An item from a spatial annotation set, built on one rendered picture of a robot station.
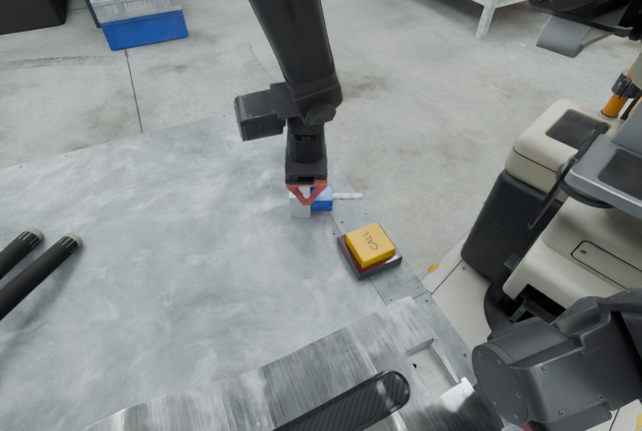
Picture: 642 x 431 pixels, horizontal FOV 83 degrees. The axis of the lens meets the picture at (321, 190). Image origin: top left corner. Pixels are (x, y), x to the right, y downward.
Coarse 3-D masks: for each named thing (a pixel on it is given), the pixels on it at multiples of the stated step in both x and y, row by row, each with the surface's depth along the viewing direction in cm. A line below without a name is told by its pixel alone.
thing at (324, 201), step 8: (328, 184) 67; (304, 192) 64; (328, 192) 65; (296, 200) 63; (320, 200) 64; (328, 200) 64; (296, 208) 65; (304, 208) 65; (312, 208) 66; (320, 208) 66; (328, 208) 66; (296, 216) 66; (304, 216) 66
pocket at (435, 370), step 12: (420, 348) 44; (432, 348) 44; (420, 360) 44; (432, 360) 44; (444, 360) 42; (420, 372) 43; (432, 372) 43; (444, 372) 43; (432, 384) 42; (444, 384) 42; (456, 384) 41; (432, 396) 41
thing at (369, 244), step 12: (360, 228) 60; (372, 228) 60; (348, 240) 59; (360, 240) 59; (372, 240) 59; (384, 240) 59; (360, 252) 57; (372, 252) 57; (384, 252) 57; (360, 264) 57
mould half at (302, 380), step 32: (384, 320) 44; (416, 320) 44; (320, 352) 42; (352, 352) 42; (384, 352) 42; (224, 384) 39; (256, 384) 40; (288, 384) 40; (320, 384) 40; (352, 384) 40; (416, 384) 39; (128, 416) 34; (160, 416) 34; (192, 416) 35; (224, 416) 36; (256, 416) 37; (288, 416) 38; (416, 416) 37; (448, 416) 37; (480, 416) 37
